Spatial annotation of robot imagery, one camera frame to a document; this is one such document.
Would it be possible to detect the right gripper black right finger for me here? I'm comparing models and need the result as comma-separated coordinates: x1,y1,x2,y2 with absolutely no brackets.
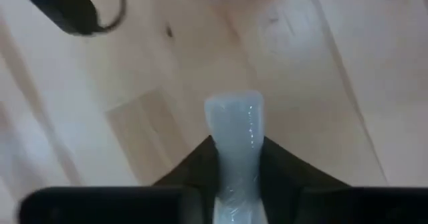
259,136,428,224

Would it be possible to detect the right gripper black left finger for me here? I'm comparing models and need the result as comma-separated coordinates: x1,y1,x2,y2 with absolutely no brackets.
16,135,222,224

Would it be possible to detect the white gauze roll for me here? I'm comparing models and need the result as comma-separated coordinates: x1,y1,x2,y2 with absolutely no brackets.
203,89,270,224

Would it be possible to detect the dark blue tape roll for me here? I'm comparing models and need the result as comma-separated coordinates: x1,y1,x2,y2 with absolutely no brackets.
18,0,127,37

